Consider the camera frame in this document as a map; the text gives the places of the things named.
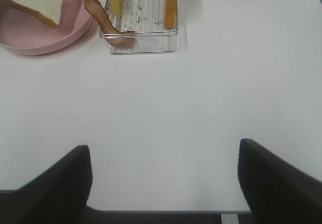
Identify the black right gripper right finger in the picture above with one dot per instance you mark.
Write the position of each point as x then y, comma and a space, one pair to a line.
276, 191

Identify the bacon strip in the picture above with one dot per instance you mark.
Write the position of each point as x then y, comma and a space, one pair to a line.
96, 10

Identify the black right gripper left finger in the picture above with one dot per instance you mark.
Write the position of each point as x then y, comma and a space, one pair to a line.
59, 195

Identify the right clear plastic tray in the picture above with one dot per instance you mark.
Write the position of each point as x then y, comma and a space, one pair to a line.
146, 19

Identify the pink round plate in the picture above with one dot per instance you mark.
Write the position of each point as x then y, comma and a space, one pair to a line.
24, 34

